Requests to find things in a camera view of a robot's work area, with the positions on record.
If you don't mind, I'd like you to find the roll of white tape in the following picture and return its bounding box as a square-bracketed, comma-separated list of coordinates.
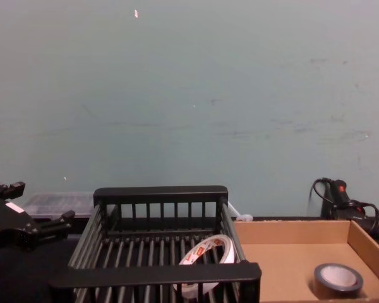
[173, 235, 236, 299]

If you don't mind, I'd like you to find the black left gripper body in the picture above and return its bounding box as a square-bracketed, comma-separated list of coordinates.
[0, 196, 39, 254]

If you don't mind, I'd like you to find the clear plastic case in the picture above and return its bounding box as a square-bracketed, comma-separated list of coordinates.
[20, 191, 97, 219]

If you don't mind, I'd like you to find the black table cloth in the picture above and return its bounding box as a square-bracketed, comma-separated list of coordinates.
[0, 215, 379, 303]

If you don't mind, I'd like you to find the roll of silver tape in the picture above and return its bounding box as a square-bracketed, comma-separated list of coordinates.
[313, 263, 364, 299]

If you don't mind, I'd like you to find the black rack with steel bars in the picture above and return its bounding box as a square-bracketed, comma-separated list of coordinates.
[49, 185, 262, 303]

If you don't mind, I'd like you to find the shallow brown cardboard tray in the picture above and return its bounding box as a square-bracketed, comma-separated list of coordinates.
[232, 220, 379, 303]

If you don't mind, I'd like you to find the black corded tool, red switch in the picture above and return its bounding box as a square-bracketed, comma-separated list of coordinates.
[309, 178, 379, 244]

